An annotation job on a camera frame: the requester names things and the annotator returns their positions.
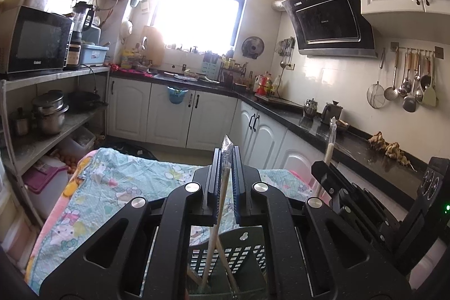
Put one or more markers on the black blender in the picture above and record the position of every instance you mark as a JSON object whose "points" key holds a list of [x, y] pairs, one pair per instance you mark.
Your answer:
{"points": [[79, 33]]}

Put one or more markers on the metal shelf rack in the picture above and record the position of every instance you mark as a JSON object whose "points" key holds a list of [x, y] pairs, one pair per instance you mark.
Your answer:
{"points": [[42, 145]]}

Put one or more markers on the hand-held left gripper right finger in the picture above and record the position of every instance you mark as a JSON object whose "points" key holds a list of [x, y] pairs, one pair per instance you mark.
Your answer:
{"points": [[238, 187]]}

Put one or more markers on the purple lidded storage box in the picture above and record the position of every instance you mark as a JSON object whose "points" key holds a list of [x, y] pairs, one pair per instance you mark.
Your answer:
{"points": [[44, 184]]}

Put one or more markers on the metal utensil rail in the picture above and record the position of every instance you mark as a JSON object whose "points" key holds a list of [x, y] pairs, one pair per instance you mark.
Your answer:
{"points": [[416, 48]]}

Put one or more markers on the blue hanging bin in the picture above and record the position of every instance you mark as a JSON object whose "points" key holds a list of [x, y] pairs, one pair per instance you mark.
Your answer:
{"points": [[176, 97]]}

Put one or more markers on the hanging utensils beside hood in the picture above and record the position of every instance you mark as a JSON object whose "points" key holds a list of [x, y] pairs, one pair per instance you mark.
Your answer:
{"points": [[286, 50]]}

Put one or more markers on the single chopstick pair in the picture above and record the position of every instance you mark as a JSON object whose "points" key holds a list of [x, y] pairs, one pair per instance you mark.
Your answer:
{"points": [[330, 149], [225, 166]]}

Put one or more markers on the stacked steel pots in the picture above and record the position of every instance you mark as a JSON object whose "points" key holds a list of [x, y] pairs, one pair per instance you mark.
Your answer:
{"points": [[51, 117]]}

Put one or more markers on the white base cabinets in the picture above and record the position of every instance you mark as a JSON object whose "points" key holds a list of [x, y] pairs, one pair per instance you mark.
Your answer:
{"points": [[168, 117]]}

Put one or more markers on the black range hood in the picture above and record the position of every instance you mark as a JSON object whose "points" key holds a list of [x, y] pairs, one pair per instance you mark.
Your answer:
{"points": [[327, 22]]}

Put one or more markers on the teal knife organizer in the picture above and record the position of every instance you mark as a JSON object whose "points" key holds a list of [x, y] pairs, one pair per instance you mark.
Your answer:
{"points": [[211, 65]]}

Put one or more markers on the blue plastic box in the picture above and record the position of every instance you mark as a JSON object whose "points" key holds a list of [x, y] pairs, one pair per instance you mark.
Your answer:
{"points": [[93, 55]]}

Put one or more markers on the steel mug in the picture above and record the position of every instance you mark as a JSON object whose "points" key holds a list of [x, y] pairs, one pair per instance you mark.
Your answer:
{"points": [[21, 124]]}

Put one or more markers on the cartoon printed tablecloth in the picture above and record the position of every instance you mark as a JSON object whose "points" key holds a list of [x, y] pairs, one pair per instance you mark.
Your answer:
{"points": [[140, 177]]}

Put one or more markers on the red bottle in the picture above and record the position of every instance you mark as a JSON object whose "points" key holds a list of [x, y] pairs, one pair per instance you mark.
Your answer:
{"points": [[262, 86]]}

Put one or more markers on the steel ladle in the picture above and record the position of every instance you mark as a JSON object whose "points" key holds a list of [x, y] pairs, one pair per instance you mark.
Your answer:
{"points": [[390, 93]]}

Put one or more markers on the black kitchen countertop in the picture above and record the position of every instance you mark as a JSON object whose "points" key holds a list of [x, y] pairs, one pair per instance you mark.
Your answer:
{"points": [[362, 152]]}

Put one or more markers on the wooden cutting board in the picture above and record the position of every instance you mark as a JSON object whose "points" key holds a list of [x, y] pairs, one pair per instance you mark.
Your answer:
{"points": [[154, 47]]}

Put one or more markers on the green plastic utensil holder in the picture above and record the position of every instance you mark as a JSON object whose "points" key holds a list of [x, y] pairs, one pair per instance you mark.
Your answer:
{"points": [[253, 238]]}

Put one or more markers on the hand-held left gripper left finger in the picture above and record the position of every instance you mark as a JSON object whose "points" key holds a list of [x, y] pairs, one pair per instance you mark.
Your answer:
{"points": [[212, 180]]}

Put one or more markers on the small round wall fan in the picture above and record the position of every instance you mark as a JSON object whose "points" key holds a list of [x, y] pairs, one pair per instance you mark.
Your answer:
{"points": [[253, 47]]}

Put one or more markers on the steel teapot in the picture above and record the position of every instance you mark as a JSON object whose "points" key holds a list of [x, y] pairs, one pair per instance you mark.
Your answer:
{"points": [[311, 109]]}

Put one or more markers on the steel lidded pot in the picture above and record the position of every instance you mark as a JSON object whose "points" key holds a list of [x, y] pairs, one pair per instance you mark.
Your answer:
{"points": [[330, 112]]}

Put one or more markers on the black microwave oven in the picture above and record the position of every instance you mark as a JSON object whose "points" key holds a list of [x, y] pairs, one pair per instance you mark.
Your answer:
{"points": [[38, 40]]}

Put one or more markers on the black frying pan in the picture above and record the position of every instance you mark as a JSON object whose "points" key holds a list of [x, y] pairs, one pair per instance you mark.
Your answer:
{"points": [[84, 99]]}

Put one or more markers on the ginger root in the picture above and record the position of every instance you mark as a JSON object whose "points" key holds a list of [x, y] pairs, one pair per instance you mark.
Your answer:
{"points": [[388, 149]]}

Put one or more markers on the kitchen window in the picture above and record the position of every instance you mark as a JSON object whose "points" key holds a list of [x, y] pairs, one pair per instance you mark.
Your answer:
{"points": [[204, 1]]}

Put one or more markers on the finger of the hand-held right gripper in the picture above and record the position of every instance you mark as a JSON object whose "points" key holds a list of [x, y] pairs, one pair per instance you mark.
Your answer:
{"points": [[327, 180], [372, 212]]}

